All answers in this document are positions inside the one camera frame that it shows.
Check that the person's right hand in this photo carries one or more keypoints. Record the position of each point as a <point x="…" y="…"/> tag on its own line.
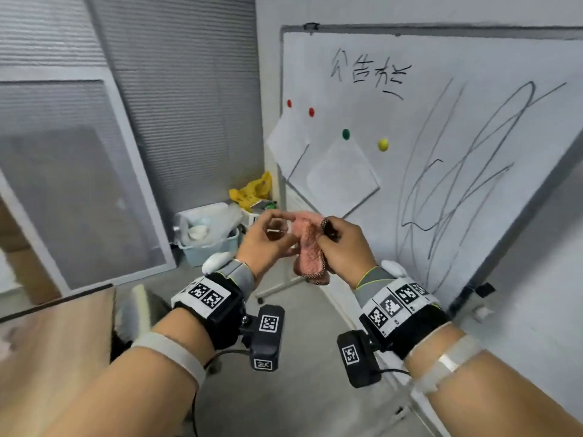
<point x="350" y="254"/>

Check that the black whiteboard clip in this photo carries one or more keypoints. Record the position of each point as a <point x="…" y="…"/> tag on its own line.
<point x="311" y="26"/>

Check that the person's right thumb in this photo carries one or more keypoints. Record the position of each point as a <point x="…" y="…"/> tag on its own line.
<point x="327" y="243"/>

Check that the white foam block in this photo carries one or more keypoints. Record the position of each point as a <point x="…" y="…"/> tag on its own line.
<point x="134" y="309"/>

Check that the yellow plastic bag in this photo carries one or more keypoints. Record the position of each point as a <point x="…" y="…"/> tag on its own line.
<point x="250" y="191"/>

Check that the white whiteboard with grey frame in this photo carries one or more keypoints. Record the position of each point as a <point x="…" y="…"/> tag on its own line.
<point x="455" y="109"/>

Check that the yellow round magnet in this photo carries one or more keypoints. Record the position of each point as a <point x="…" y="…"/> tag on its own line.
<point x="383" y="145"/>

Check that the person's right forearm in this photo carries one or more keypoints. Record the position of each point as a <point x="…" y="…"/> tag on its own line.
<point x="496" y="391"/>

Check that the clear plastic storage bin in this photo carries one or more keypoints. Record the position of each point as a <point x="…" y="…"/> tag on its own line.
<point x="207" y="241"/>

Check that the black whiteboard caster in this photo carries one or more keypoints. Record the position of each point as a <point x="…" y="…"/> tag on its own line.
<point x="471" y="298"/>

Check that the black marker wristband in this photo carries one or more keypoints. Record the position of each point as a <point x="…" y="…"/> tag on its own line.
<point x="214" y="300"/>
<point x="401" y="309"/>

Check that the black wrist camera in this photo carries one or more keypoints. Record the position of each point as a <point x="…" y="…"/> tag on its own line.
<point x="266" y="336"/>
<point x="357" y="359"/>

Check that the white paper sheet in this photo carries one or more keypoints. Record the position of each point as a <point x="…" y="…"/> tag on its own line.
<point x="287" y="143"/>
<point x="341" y="179"/>

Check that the pink knitted cloth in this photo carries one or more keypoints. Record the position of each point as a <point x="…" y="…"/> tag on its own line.
<point x="309" y="252"/>

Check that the person's left thumb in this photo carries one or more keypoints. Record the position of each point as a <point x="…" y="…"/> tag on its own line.
<point x="287" y="245"/>

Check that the white rounded wrist module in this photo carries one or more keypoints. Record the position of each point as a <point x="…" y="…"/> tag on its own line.
<point x="217" y="263"/>
<point x="394" y="268"/>

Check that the white framed screen panel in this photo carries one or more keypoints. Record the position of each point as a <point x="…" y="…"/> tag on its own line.
<point x="77" y="186"/>

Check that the person's left forearm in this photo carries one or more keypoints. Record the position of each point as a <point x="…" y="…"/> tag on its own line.
<point x="136" y="386"/>

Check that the person's left hand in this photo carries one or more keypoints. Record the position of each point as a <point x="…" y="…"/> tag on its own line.
<point x="255" y="248"/>

